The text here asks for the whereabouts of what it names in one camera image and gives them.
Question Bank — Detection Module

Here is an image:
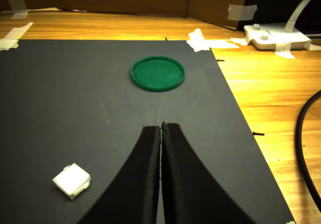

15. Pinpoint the dark grey mat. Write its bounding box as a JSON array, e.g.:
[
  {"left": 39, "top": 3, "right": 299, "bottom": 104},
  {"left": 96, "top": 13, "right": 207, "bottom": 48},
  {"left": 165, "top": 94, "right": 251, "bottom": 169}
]
[{"left": 0, "top": 39, "right": 296, "bottom": 224}]

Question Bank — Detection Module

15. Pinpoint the small white plastic terminal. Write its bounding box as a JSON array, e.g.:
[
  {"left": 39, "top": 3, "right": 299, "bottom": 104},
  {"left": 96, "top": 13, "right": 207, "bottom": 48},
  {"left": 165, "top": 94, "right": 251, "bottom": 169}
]
[{"left": 52, "top": 163, "right": 91, "bottom": 200}]

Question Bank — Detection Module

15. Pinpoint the thick black camera cable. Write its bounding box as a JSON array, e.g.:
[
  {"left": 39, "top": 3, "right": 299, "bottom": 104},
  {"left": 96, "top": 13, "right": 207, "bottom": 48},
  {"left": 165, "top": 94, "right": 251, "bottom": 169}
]
[{"left": 295, "top": 90, "right": 321, "bottom": 207}]

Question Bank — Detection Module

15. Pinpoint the round green lid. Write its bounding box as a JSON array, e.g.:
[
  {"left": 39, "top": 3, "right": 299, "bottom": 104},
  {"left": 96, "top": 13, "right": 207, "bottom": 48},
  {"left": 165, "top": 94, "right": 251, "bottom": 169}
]
[{"left": 130, "top": 55, "right": 186, "bottom": 92}]

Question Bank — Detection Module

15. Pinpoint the white tape patch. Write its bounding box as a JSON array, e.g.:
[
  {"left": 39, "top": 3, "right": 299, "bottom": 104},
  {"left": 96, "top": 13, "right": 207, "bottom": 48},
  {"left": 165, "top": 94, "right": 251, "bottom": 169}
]
[
  {"left": 5, "top": 0, "right": 29, "bottom": 20},
  {"left": 227, "top": 4, "right": 258, "bottom": 21},
  {"left": 186, "top": 28, "right": 240, "bottom": 53},
  {"left": 0, "top": 22, "right": 34, "bottom": 52},
  {"left": 274, "top": 42, "right": 296, "bottom": 60}
]

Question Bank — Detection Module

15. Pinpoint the black backdrop panel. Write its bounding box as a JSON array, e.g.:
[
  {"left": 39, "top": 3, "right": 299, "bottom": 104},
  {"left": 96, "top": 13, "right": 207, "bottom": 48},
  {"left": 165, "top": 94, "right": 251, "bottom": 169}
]
[{"left": 237, "top": 0, "right": 321, "bottom": 38}]

